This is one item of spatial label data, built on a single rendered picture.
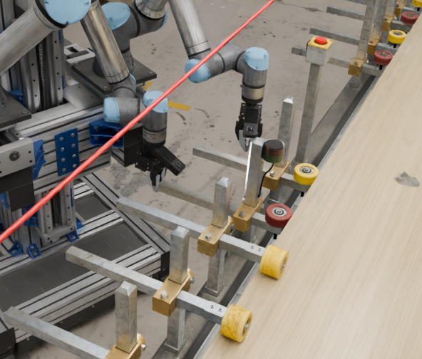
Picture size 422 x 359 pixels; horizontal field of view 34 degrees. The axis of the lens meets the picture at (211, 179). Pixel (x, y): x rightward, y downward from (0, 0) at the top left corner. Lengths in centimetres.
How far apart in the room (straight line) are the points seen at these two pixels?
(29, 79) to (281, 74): 266
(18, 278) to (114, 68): 109
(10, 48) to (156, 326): 142
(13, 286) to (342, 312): 146
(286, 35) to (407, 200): 326
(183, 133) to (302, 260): 223
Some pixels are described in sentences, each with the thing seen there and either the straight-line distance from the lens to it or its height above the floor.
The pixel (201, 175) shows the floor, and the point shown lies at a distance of 378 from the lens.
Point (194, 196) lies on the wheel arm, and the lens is 224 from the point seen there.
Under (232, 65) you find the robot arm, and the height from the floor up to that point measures 122.
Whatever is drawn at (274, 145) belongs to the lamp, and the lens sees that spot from 206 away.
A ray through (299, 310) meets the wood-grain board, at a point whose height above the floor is 90.
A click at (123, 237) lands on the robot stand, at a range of 306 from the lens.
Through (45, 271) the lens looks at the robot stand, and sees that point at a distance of 294.
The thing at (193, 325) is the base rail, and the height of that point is 70.
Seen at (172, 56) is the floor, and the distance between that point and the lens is 496.
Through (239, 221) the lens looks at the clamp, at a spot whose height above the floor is 86.
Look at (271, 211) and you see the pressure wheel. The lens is 214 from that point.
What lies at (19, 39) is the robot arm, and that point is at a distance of 203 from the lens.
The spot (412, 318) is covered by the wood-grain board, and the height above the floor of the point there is 90.
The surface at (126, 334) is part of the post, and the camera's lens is 160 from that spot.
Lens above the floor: 225
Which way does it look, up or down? 37 degrees down
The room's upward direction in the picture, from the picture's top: 4 degrees clockwise
